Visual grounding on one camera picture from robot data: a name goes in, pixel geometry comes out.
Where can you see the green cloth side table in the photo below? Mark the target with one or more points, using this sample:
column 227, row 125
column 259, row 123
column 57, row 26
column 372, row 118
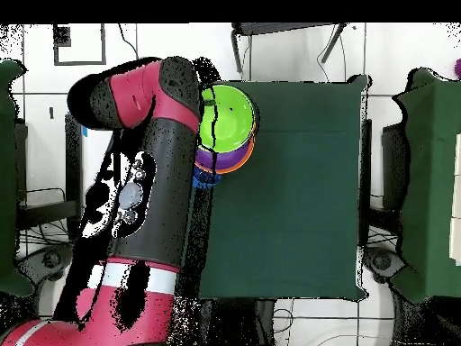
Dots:
column 432, row 180
column 7, row 144

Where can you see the white boxes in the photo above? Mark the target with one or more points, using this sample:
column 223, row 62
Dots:
column 456, row 198

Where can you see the black camera tripod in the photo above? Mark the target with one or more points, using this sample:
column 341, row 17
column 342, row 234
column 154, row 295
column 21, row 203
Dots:
column 273, row 28

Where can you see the dark green tablecloth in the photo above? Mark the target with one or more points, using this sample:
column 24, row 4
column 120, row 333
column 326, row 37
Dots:
column 288, row 216

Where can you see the small purple object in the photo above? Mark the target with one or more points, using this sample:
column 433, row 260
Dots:
column 458, row 68

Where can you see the light green bowl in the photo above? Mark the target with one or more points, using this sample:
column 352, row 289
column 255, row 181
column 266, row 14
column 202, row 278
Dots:
column 230, row 119

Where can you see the purple bowl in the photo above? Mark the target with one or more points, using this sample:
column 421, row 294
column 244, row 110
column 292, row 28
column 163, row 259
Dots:
column 230, row 158

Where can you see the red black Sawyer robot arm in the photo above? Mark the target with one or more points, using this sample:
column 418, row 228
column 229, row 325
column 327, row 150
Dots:
column 169, row 198

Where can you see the dark blue bowl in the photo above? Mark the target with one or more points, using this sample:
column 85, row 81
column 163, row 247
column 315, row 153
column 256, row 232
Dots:
column 207, row 179

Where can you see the large orange bowl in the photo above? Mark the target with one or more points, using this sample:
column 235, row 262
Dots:
column 248, row 156

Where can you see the black square frame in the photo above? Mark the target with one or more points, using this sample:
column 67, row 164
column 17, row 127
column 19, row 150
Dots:
column 62, row 36

